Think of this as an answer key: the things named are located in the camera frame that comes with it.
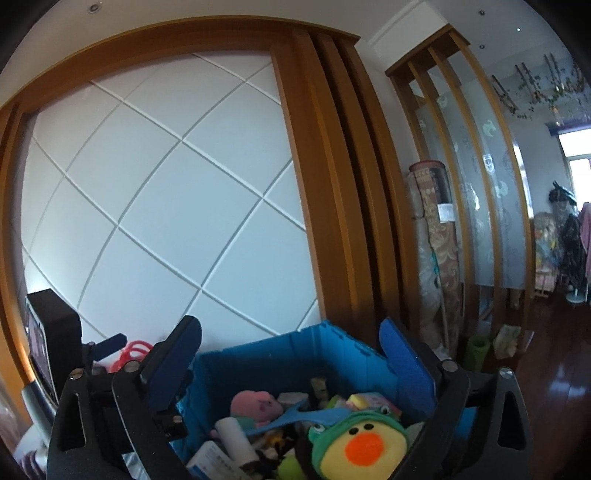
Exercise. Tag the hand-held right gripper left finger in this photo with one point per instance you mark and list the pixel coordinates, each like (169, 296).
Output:
(178, 364)

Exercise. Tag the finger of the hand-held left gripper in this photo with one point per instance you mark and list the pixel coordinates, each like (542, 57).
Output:
(106, 347)

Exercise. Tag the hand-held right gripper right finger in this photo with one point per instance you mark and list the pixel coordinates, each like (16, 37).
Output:
(406, 364)

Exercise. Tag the blue plastic storage crate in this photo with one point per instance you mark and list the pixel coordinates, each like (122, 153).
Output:
(258, 369)

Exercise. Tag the white pill bottle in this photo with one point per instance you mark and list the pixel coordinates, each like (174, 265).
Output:
(233, 436)

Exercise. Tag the small white blue box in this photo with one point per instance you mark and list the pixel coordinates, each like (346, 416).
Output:
(212, 461)

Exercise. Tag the light blue plastic slingshot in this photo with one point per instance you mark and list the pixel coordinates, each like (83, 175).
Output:
(314, 417)

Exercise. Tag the red toy suitcase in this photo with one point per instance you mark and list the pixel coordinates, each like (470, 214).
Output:
(134, 353)

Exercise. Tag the pastel yellow pink toy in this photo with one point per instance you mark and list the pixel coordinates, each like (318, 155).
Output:
(369, 401)

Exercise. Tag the green rolled mat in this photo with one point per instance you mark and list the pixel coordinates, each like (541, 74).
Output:
(478, 353)

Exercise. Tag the pink pig plush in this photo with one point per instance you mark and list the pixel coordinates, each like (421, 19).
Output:
(256, 406)

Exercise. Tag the yellow duck plush green hat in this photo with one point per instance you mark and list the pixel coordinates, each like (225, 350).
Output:
(360, 450)

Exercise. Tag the pale green packet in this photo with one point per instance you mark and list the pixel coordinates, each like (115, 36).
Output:
(507, 339)

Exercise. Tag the rolled patterned carpet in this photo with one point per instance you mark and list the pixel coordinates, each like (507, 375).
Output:
(438, 249)

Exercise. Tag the colourful toy rack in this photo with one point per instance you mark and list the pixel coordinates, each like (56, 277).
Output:
(547, 258)

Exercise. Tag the wooden slat glass partition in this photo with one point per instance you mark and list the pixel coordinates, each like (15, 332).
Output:
(496, 207)

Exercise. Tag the clothes rack with dark clothes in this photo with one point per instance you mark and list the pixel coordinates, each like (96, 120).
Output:
(570, 249)

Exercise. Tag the bright window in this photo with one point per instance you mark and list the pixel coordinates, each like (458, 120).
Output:
(577, 175)

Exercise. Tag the hanging vine decoration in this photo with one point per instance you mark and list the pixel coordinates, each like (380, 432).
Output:
(554, 92)

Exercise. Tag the wooden wall panel frame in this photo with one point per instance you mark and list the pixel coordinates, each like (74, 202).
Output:
(323, 184)

